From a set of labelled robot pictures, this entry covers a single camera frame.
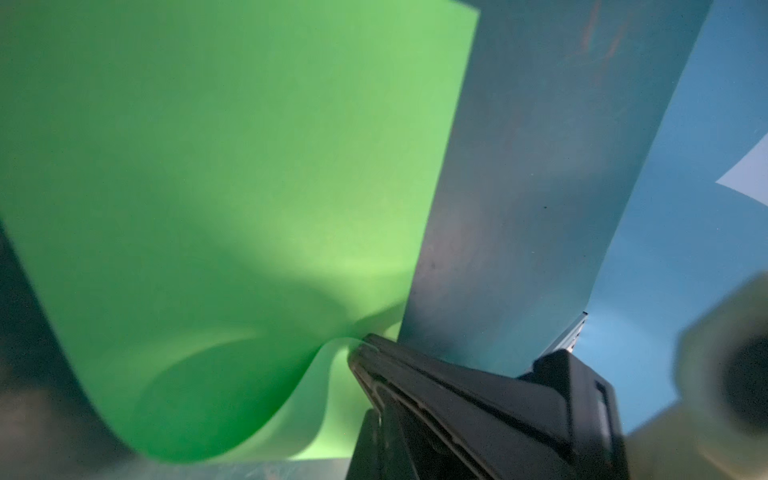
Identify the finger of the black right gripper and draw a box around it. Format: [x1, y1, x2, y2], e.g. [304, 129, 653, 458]
[348, 335, 570, 479]

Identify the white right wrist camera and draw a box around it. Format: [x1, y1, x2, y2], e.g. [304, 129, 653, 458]
[626, 272, 767, 479]

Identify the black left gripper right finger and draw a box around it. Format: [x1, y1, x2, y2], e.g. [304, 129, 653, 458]
[380, 404, 477, 480]

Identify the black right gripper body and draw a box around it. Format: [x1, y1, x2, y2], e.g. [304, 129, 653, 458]
[521, 350, 630, 479]

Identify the aluminium right floor rail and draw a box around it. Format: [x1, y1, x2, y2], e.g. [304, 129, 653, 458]
[541, 312, 588, 356]

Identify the green square paper sheet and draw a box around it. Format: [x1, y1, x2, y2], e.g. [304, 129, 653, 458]
[1, 1, 479, 463]

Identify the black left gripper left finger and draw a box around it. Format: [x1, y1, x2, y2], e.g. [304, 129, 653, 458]
[346, 409, 382, 480]

